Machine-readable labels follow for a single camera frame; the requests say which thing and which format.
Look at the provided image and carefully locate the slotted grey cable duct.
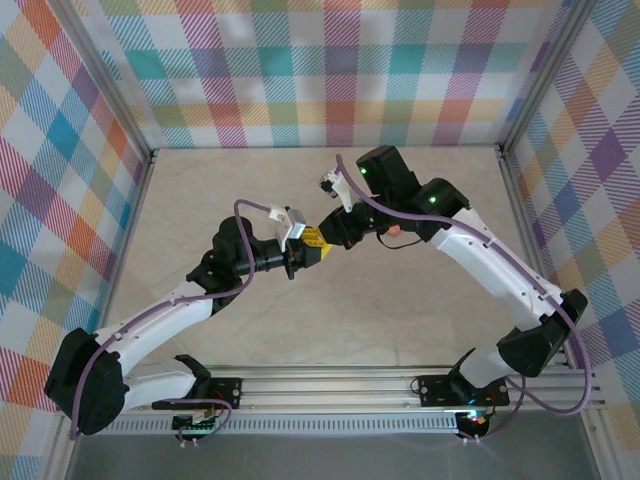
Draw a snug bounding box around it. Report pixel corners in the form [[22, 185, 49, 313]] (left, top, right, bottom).
[[107, 415, 461, 435]]

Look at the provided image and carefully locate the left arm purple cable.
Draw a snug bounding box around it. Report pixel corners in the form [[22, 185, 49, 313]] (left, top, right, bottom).
[[69, 198, 281, 441]]

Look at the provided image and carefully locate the thin black gripper wire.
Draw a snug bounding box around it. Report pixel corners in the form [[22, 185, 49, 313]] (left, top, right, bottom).
[[375, 230, 426, 251]]

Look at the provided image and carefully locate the aluminium frame post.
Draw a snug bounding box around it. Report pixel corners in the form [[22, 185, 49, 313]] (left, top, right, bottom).
[[494, 0, 601, 156], [58, 0, 160, 169]]

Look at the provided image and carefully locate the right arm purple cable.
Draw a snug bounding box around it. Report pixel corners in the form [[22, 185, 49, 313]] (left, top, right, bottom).
[[335, 154, 596, 444]]

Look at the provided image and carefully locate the small lit circuit board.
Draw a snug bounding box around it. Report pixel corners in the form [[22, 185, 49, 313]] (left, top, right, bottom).
[[457, 409, 494, 427]]

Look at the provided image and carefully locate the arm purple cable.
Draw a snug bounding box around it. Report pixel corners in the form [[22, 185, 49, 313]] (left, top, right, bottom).
[[335, 154, 596, 444], [69, 198, 281, 441]]

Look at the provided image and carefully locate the small black mounting plate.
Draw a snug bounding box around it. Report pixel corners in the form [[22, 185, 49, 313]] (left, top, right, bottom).
[[208, 378, 245, 409]]

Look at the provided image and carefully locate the grey metal base plate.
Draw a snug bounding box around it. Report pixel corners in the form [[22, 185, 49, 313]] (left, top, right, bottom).
[[67, 432, 599, 480]]

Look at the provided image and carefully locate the aluminium frame side rail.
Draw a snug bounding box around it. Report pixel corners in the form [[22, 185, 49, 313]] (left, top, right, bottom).
[[44, 149, 160, 480], [497, 147, 616, 480]]

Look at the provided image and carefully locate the wide black mounting plate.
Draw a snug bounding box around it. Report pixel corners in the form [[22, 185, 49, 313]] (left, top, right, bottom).
[[418, 374, 511, 407]]

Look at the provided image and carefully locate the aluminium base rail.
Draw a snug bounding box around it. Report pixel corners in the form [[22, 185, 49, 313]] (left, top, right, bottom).
[[124, 362, 596, 416]]

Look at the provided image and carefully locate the green circuit board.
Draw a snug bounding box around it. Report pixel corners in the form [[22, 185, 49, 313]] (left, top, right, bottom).
[[172, 409, 221, 432]]

